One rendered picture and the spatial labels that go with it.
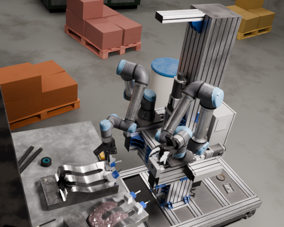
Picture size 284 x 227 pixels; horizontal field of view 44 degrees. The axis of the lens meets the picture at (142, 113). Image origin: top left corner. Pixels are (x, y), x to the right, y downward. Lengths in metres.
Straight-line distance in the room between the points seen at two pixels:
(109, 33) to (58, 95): 1.83
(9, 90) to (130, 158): 1.55
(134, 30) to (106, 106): 1.88
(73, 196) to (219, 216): 1.50
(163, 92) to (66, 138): 1.97
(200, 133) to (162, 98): 2.37
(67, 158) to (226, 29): 1.54
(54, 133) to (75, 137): 0.19
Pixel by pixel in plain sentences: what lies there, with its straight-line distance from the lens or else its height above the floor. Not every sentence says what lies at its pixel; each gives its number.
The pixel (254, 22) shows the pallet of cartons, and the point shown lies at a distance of 8.03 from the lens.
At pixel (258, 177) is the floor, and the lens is 4.31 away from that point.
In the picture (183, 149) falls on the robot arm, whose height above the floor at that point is 1.36.
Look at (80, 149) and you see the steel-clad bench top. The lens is 2.92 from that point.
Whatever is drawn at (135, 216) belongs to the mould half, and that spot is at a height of 0.86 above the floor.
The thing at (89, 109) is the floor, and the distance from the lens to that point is 4.74.
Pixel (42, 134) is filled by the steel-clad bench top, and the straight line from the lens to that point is 3.08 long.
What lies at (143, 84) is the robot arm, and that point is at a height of 1.51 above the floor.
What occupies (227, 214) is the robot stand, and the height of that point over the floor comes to 0.23.
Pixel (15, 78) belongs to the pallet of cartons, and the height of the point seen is 0.64.
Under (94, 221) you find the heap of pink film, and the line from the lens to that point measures 2.33.
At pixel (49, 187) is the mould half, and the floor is 0.86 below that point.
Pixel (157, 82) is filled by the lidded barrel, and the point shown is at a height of 0.46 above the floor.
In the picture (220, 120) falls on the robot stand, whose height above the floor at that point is 1.19.
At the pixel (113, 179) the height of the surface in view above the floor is 0.92.
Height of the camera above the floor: 2.76
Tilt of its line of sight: 35 degrees down
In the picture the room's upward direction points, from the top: 9 degrees clockwise
